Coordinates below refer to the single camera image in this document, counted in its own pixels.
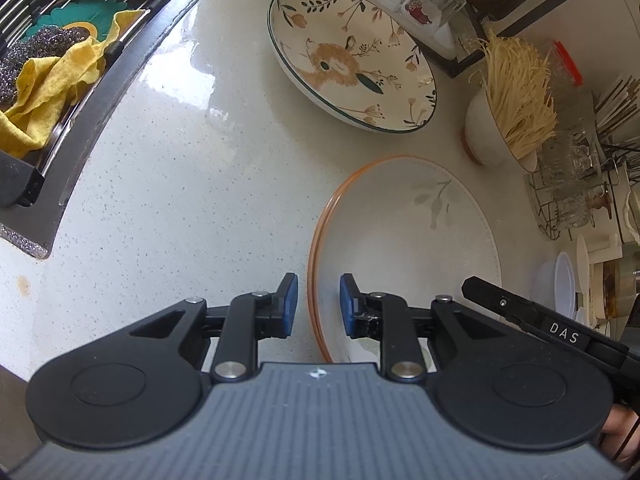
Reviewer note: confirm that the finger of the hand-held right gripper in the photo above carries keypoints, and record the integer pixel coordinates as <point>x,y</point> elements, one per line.
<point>500,302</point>

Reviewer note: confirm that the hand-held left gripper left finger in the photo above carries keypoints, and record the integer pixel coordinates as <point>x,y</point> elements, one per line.
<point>289,306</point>

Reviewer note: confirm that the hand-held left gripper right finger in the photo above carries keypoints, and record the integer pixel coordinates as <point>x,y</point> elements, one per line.
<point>347,310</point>

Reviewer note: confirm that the white plastic bowl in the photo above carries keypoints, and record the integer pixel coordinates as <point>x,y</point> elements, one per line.
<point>555,285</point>

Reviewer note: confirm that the orange-rimmed white plate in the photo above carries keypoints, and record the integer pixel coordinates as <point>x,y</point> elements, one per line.
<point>410,260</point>

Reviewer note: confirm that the person's right hand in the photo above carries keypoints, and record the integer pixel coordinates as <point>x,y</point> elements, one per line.
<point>625,435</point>

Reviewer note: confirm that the white paper bowl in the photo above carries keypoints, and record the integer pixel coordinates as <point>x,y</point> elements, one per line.
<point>582,265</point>

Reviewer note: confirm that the glass jar with wooden lid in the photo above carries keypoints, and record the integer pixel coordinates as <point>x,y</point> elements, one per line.
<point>600,200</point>

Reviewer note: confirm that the set of clear glass cups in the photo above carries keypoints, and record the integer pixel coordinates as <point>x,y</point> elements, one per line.
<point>565,160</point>

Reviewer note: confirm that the pale dried straw bundle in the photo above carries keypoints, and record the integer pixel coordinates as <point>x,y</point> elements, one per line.
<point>515,95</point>

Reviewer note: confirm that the bundle of chopsticks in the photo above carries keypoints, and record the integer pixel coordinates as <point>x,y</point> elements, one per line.
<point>617,105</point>

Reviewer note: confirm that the red-lidded jar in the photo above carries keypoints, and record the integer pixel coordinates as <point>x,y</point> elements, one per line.
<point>567,62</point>

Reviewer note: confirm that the deer-patterned plate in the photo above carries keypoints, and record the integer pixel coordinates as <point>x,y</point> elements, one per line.
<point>350,60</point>

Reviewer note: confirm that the black sink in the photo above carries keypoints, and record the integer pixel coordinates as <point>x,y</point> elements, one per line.
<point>100,110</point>

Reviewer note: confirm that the yellow cloth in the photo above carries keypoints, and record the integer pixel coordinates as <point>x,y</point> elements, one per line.
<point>50,85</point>

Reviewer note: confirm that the steel wool scrubber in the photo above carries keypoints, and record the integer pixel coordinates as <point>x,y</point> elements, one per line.
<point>45,42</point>

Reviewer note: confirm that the teal flower-shaped mat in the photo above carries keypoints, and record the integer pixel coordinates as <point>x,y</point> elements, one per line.
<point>75,15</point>

